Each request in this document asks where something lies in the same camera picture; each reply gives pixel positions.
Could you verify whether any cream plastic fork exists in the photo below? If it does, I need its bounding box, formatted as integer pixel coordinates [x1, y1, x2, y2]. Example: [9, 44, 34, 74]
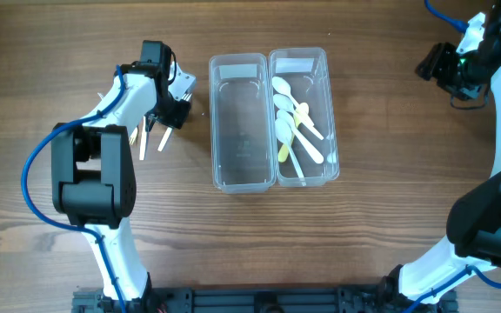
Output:
[157, 94, 192, 152]

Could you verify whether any yellow plastic fork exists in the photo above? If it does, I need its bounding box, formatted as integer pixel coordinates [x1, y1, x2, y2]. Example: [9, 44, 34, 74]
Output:
[129, 128, 139, 145]

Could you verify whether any white plastic spoon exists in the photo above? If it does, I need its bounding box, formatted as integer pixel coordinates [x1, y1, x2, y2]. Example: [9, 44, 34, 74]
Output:
[271, 77, 298, 108]
[275, 118, 305, 185]
[273, 94, 324, 140]
[276, 110, 324, 164]

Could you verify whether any yellow plastic spoon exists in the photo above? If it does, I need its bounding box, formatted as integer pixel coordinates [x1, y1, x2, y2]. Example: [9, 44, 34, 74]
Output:
[277, 103, 309, 163]

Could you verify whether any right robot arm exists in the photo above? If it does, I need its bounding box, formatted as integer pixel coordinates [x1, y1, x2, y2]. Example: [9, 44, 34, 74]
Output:
[376, 0, 501, 312]

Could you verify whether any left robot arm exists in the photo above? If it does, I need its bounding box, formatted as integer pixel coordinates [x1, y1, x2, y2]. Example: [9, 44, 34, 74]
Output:
[50, 40, 196, 312]

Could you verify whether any left clear plastic container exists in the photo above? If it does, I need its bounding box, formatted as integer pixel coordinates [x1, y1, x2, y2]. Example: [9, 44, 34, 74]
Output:
[209, 53, 275, 194]

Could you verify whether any clear plastic container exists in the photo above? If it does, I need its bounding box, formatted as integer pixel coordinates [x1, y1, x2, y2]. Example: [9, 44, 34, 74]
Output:
[209, 53, 275, 194]
[269, 47, 339, 187]

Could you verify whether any right clear plastic container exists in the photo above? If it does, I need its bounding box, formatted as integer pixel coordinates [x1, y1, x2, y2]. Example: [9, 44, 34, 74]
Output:
[269, 47, 339, 187]

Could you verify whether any left blue cable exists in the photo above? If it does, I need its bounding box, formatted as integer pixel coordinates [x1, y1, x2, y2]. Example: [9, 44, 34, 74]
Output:
[20, 64, 128, 313]

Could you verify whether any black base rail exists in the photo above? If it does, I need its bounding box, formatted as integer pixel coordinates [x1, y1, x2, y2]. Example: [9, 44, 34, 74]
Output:
[72, 284, 458, 313]

